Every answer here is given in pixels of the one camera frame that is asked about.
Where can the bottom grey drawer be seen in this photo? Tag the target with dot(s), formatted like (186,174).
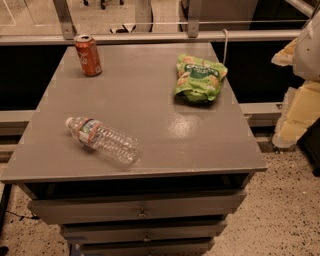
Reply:
(154,248)

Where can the clear plastic water bottle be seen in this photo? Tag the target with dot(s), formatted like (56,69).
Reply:
(97,136)

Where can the middle grey drawer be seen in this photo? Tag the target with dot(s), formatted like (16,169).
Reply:
(144,231)

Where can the green chip bag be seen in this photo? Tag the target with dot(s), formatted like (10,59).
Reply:
(199,80)

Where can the grey drawer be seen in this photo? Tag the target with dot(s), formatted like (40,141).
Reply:
(137,207)
(144,231)
(154,248)

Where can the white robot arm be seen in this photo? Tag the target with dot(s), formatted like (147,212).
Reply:
(306,58)

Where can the top grey drawer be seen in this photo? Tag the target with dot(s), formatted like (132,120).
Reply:
(137,207)

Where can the orange soda can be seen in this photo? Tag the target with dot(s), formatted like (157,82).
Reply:
(88,55)

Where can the grey metal railing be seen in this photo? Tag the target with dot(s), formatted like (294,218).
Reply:
(58,22)

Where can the grey drawer cabinet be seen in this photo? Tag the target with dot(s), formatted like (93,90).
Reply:
(182,148)

